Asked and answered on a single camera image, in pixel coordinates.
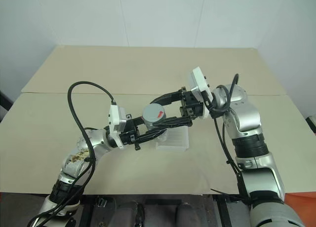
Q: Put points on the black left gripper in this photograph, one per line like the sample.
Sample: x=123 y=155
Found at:
x=128 y=137

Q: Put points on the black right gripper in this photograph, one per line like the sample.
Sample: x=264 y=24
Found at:
x=192 y=106

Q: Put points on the grey jar lid red arrow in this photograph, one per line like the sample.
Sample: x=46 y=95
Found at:
x=153 y=114

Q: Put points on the clear plastic jar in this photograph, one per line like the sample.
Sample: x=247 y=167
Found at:
x=162 y=137

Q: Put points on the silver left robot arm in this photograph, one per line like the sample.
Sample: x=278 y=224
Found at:
x=74 y=164

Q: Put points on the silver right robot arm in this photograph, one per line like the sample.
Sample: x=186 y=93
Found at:
x=247 y=118

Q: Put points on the clear plastic box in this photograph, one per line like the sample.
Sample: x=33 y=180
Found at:
x=176 y=140

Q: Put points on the orange red box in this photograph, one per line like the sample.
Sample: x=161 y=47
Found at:
x=302 y=202

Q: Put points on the beige paper table cover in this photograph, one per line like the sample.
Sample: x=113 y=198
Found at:
x=148 y=170
x=98 y=69

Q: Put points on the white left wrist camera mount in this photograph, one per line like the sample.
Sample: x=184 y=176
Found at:
x=114 y=118

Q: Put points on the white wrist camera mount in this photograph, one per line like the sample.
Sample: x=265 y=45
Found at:
x=197 y=81
x=114 y=118

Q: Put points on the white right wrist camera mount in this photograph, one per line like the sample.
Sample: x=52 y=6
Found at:
x=197 y=81

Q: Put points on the black metal table frame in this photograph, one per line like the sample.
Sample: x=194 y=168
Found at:
x=222 y=212

